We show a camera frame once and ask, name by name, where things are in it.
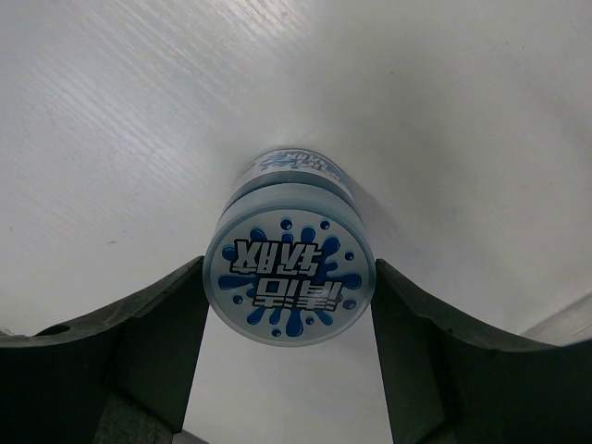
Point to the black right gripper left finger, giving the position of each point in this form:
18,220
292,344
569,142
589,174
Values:
120,374

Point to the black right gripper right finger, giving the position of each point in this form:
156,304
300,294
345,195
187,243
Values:
451,378

